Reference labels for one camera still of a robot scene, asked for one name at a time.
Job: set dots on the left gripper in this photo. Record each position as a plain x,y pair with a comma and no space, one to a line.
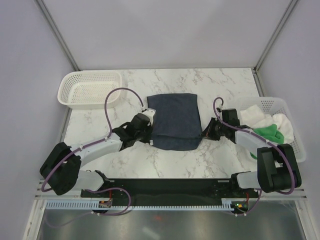
149,130

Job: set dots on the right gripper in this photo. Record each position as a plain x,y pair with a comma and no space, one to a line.
208,131

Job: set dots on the dark blue towel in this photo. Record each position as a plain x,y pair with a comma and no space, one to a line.
177,123

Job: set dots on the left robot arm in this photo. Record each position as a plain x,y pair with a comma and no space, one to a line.
62,169

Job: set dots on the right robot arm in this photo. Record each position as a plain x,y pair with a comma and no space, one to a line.
277,168

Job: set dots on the white towel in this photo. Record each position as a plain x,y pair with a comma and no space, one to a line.
254,117

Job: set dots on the green towel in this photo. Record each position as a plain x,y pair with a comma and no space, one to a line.
271,134

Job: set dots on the white perforated basket right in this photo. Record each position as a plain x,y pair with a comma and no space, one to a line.
273,105

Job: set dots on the white perforated basket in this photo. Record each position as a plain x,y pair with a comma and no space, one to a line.
81,90
273,105

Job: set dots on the white perforated basket left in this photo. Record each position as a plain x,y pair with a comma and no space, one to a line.
81,90

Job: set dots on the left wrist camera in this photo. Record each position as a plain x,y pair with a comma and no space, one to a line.
150,113

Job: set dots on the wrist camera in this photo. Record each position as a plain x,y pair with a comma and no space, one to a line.
230,117
150,113

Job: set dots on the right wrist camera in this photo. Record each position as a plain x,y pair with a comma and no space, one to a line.
230,117

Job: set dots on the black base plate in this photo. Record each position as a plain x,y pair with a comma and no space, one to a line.
180,191

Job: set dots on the white cable duct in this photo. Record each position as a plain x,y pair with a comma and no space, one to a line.
99,205

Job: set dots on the right aluminium frame post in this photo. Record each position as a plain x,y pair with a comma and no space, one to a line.
280,26

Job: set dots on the aluminium frame post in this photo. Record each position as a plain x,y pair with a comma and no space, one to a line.
280,26
45,12

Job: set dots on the left aluminium frame post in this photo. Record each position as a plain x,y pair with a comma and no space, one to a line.
45,12

